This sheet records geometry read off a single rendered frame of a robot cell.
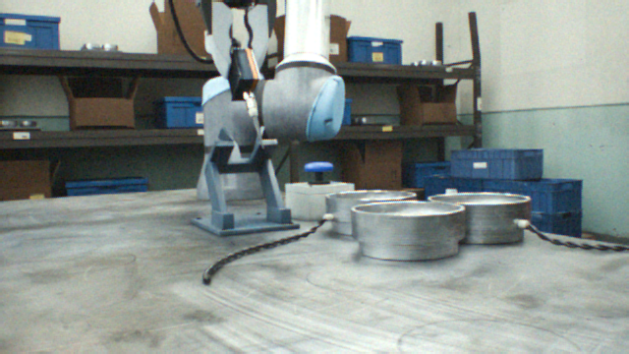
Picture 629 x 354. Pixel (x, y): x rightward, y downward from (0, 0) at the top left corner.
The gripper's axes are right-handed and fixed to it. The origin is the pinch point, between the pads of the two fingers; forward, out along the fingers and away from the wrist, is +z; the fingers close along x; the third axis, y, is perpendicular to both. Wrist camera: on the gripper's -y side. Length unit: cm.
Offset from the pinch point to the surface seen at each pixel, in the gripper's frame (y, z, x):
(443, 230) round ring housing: -28.6, 17.0, -8.0
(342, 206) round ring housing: -12.6, 16.3, -6.8
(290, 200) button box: 5.4, 17.3, -8.4
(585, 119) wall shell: 255, 0, -373
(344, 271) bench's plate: -27.7, 19.6, 1.3
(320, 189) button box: 0.0, 15.5, -10.5
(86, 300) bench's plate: -26.0, 19.5, 20.6
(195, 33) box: 335, -66, -82
